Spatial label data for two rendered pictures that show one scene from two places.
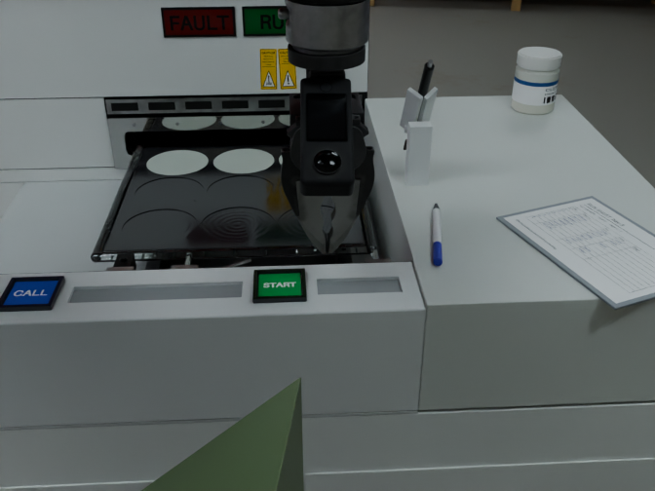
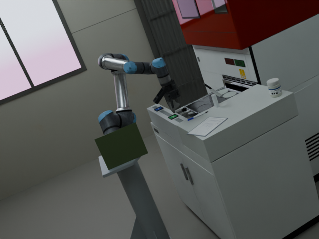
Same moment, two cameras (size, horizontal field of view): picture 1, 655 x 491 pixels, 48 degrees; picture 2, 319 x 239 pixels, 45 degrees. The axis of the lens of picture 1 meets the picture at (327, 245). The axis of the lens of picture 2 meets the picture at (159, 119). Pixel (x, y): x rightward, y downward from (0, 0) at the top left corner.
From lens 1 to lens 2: 2.28 m
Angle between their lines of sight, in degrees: 70
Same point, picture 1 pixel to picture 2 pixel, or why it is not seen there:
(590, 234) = (210, 124)
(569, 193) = (228, 116)
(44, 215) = not seen: hidden behind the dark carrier
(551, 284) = (190, 128)
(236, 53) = (236, 68)
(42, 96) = (215, 72)
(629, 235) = (213, 125)
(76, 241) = not seen: hidden behind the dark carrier
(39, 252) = not seen: hidden behind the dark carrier
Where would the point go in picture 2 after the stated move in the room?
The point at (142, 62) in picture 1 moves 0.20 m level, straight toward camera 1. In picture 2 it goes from (224, 68) to (205, 79)
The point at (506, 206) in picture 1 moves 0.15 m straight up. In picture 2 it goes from (215, 115) to (208, 92)
